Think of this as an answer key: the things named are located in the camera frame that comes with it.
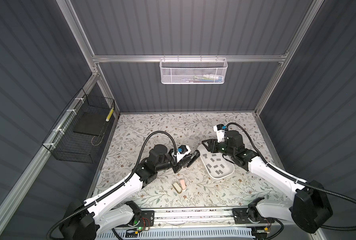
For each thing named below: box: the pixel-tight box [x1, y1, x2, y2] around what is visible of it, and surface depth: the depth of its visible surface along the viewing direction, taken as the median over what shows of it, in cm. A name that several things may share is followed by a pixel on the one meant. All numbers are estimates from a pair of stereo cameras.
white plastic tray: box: [197, 144, 235, 180], surface depth 93 cm
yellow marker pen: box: [105, 107, 114, 122], surface depth 83 cm
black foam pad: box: [73, 112, 109, 136], surface depth 79 cm
